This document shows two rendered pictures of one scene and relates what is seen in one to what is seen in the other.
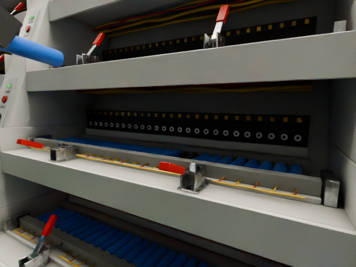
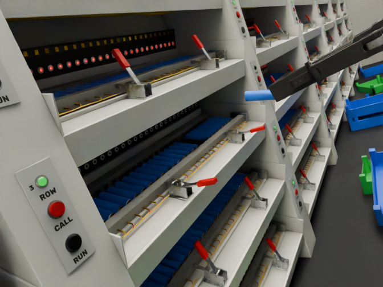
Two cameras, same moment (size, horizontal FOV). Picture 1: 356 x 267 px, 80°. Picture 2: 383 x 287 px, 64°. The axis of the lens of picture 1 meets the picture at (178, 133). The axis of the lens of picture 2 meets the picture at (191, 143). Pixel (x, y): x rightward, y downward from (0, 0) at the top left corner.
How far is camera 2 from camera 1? 0.79 m
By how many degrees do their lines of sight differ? 85
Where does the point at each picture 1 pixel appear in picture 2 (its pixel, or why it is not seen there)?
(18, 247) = not seen: outside the picture
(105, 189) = (226, 172)
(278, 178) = (239, 121)
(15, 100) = (85, 192)
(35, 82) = (93, 144)
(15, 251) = not seen: outside the picture
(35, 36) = (20, 60)
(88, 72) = (166, 101)
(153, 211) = (240, 160)
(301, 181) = (241, 118)
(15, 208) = not seen: outside the picture
